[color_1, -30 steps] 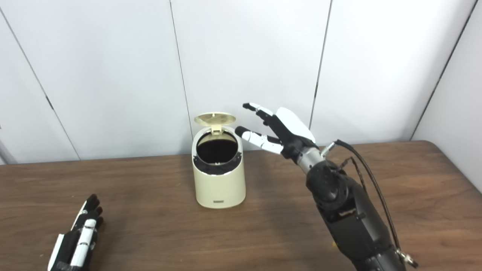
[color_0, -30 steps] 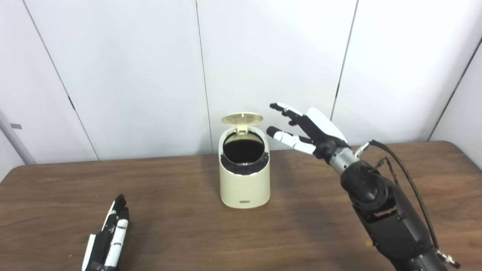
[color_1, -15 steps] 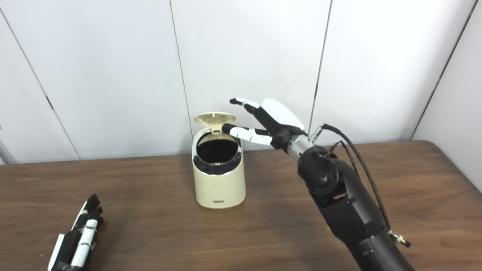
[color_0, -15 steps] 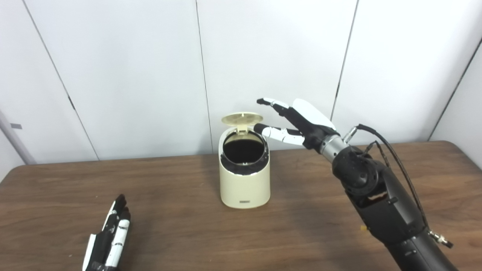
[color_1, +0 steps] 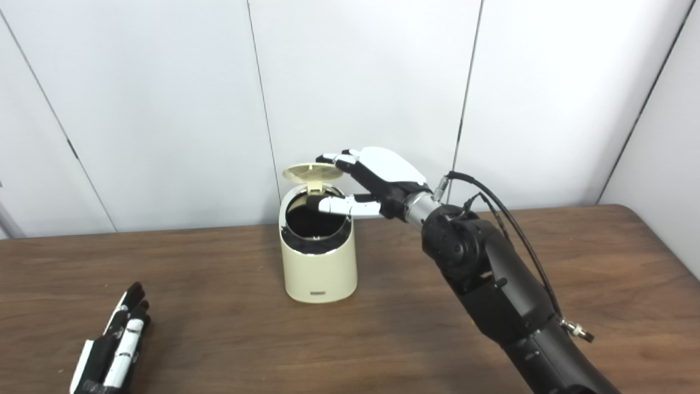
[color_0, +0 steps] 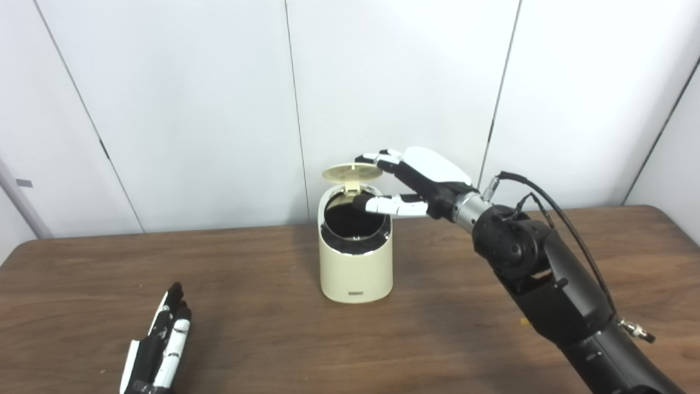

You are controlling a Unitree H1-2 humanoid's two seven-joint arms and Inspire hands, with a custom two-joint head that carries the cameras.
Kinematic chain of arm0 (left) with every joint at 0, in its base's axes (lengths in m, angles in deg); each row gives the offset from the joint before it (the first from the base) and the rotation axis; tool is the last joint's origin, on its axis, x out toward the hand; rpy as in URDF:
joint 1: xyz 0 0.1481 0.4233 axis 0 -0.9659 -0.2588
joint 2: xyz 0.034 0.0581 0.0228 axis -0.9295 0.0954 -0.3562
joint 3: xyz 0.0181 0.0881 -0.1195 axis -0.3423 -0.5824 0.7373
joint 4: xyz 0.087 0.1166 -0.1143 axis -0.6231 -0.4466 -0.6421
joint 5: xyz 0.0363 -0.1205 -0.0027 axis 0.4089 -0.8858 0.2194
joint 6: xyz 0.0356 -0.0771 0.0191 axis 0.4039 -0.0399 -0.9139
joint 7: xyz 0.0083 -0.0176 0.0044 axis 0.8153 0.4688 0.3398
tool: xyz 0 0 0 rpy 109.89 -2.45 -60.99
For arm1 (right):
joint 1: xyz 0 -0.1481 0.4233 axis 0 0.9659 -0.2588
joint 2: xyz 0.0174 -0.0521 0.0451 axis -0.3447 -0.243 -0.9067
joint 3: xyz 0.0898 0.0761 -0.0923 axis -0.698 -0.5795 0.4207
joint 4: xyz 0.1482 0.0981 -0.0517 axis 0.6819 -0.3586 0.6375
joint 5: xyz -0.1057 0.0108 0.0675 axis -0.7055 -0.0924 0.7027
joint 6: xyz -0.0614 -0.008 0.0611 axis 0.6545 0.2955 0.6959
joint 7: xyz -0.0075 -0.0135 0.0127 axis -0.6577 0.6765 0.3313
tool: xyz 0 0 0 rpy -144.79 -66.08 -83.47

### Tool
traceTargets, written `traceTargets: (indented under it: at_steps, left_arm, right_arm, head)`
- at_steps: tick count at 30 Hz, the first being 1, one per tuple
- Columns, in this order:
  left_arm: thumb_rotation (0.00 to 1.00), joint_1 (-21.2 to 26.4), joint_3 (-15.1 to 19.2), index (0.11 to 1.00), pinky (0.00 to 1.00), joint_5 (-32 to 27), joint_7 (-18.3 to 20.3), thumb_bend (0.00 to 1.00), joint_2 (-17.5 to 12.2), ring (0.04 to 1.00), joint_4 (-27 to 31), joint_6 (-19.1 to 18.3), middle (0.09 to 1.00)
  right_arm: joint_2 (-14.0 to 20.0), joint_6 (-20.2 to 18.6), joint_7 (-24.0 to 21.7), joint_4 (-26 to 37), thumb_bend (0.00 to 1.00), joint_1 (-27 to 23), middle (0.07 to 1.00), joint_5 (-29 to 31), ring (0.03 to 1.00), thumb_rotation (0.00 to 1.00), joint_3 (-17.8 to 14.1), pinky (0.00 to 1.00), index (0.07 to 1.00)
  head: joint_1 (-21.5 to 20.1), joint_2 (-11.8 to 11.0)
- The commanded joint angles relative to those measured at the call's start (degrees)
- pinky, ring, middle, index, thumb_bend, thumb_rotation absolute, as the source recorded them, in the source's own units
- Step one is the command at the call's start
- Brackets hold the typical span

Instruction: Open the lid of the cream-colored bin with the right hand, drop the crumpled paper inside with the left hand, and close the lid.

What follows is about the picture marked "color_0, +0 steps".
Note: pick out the cream-colored lidded bin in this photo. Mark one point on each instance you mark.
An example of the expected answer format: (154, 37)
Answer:
(355, 273)

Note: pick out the black bin liner bag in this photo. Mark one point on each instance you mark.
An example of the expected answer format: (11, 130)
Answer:
(350, 224)

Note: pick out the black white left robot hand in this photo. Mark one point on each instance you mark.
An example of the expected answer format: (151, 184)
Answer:
(158, 355)

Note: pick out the gray wall post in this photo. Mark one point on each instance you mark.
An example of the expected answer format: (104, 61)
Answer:
(22, 200)

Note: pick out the small gray wall tag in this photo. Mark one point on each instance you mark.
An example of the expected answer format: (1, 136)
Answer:
(24, 183)

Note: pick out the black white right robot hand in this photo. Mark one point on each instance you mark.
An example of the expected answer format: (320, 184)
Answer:
(432, 175)

